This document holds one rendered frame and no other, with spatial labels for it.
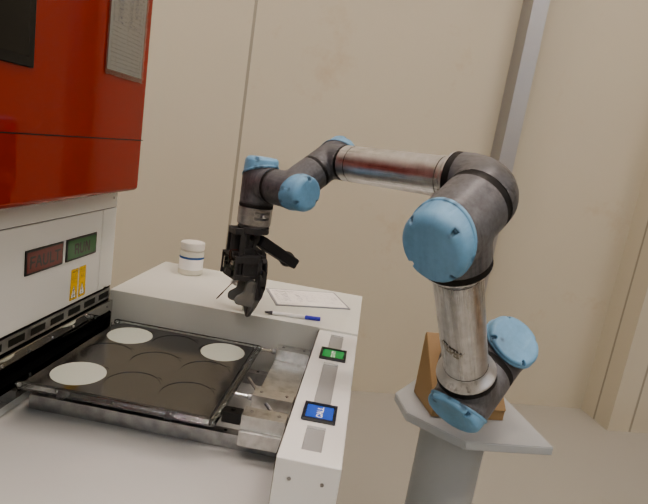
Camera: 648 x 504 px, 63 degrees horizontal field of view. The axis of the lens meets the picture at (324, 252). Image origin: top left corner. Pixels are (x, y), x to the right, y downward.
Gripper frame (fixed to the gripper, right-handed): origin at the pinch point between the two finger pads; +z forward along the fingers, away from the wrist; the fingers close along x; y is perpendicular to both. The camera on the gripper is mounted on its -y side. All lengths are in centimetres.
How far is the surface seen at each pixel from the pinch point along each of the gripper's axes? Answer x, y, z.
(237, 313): -7.2, -0.6, 3.3
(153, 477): 27.6, 29.6, 17.5
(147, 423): 14.2, 26.7, 15.7
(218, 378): 12.1, 12.2, 9.6
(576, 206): -64, -243, -28
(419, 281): -103, -166, 28
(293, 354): 6.3, -9.5, 9.2
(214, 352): 0.1, 7.9, 9.5
